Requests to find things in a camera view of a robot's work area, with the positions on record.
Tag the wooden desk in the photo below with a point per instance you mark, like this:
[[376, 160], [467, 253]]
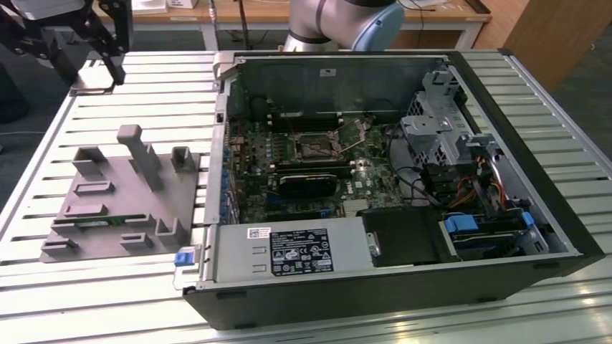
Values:
[[430, 18]]

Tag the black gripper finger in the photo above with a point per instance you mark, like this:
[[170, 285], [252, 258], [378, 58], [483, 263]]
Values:
[[116, 39], [58, 53]]

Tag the green motherboard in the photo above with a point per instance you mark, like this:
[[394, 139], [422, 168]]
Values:
[[372, 179]]

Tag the grey parts rack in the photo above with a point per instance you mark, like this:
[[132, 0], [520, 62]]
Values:
[[124, 200]]

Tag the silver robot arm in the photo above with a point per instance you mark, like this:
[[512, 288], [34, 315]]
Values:
[[315, 21]]

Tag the small silver heatsink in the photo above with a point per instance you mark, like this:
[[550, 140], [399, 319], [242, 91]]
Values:
[[358, 207]]

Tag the wooden cabinet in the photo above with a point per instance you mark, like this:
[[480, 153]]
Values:
[[550, 36]]

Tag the black air shroud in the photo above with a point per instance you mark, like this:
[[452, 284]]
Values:
[[407, 236]]

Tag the blue case latch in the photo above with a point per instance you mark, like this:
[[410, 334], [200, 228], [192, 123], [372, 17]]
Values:
[[184, 258]]

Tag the silver metal drive cage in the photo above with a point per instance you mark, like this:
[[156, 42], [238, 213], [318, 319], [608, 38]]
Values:
[[420, 136]]

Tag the blue plastic clip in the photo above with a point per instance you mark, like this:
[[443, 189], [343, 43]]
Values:
[[527, 219]]

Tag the hard disk in blue carrier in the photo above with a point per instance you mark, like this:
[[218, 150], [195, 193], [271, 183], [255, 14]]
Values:
[[462, 224]]

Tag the black graphics card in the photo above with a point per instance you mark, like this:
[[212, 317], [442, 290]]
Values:
[[306, 186]]

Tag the silver power supply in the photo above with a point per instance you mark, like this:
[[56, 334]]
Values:
[[239, 251]]

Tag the black open PC case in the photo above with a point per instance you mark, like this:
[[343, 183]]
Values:
[[335, 304]]

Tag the CPU socket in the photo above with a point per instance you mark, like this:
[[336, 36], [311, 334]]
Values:
[[314, 150]]

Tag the black RAM slot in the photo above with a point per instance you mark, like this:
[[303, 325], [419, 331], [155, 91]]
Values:
[[306, 128], [311, 166], [306, 121]]

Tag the green RAM stick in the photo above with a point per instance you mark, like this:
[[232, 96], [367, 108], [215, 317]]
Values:
[[115, 219]]

